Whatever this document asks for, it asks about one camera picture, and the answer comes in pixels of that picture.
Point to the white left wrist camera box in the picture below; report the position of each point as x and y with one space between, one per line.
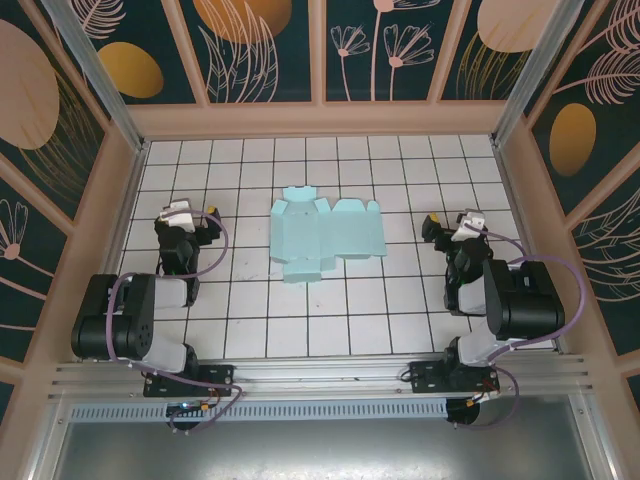
177 216

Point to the grey metal sheet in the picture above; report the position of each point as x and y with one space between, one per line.
320 450

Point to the aluminium side rail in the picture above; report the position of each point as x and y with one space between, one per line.
515 200

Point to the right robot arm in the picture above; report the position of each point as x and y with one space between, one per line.
530 300

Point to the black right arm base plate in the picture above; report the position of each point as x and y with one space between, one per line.
425 380

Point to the aluminium corner post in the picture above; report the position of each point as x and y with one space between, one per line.
115 100
539 75

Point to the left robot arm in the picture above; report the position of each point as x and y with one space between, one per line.
130 320

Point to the light blue paper box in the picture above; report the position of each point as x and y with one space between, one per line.
320 235

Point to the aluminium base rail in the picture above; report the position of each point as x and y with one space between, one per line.
320 372

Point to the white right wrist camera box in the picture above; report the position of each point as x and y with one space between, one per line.
470 222

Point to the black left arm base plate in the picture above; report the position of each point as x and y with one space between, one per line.
220 375

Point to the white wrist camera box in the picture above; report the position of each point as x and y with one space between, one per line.
177 216
470 222

